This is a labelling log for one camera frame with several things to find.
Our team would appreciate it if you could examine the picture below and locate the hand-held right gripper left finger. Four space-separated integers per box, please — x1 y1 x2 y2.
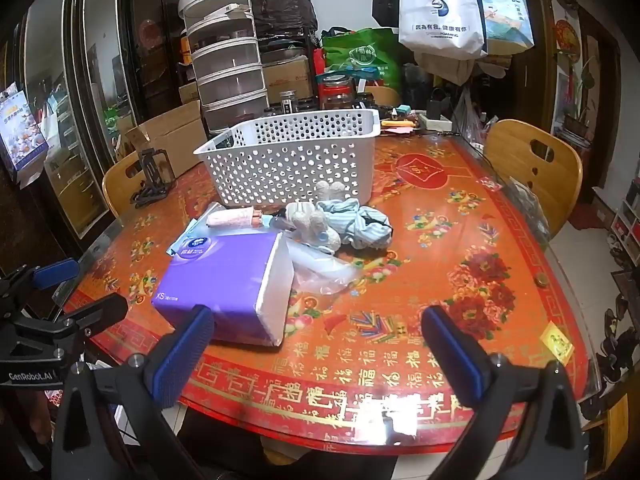
50 304 221 480

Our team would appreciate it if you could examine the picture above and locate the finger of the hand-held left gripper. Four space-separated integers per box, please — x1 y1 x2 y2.
0 258 81 306
52 294 129 338

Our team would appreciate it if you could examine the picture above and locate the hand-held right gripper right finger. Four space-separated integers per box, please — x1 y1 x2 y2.
421 305 588 480

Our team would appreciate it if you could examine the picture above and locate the purple tissue pack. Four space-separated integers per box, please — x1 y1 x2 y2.
151 232 296 347

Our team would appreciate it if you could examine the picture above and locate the white perforated plastic basket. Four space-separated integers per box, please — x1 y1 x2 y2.
193 109 382 209

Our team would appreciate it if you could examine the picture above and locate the person's left forearm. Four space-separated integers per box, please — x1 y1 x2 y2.
27 395 54 444

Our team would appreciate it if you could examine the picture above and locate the yellow card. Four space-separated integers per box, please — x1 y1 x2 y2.
540 322 574 367

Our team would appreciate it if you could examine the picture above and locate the wooden chair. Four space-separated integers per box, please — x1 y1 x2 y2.
482 119 584 238
102 150 151 217

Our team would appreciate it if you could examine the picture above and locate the black phone stand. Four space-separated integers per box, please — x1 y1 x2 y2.
131 148 176 207

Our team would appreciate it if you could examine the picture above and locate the red printed tablecloth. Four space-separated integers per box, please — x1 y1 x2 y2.
64 132 597 457

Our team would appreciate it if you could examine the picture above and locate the pink rolled cloth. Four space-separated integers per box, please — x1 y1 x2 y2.
207 207 263 231

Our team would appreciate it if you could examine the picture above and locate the desk calendar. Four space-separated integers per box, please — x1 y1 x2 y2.
0 89 50 172

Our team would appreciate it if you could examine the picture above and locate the clear plastic bag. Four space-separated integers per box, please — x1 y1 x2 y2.
284 239 362 297

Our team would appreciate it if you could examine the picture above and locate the white knitted sock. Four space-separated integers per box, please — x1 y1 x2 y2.
315 181 346 204
300 217 344 256
286 202 326 233

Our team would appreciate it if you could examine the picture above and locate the open cardboard box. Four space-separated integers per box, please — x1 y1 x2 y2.
125 100 208 179

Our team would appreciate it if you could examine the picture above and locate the storage shelf with boxes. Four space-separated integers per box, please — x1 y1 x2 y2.
607 194 640 272

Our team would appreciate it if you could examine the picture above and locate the dark glass door cabinet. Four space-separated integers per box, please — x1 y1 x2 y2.
0 0 195 257

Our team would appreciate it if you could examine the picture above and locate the stacked plastic drawer unit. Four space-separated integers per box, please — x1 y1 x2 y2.
178 0 270 137

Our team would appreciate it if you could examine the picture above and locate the beige bag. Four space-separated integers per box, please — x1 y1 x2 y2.
417 52 483 87

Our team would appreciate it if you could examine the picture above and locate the glass jar with red lid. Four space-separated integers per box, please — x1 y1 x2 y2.
316 74 355 110

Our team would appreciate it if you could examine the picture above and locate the closed cardboard box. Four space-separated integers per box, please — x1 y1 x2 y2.
261 55 314 104

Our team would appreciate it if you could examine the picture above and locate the green snack bag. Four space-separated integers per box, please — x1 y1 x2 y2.
321 27 407 94

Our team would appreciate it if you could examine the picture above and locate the blue printed tote bag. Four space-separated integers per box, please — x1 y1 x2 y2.
472 0 536 56

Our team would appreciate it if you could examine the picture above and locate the white tote bag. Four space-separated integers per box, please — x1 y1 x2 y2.
398 0 489 59

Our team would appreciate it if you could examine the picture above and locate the black plastic bag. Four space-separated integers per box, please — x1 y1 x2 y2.
247 0 319 37

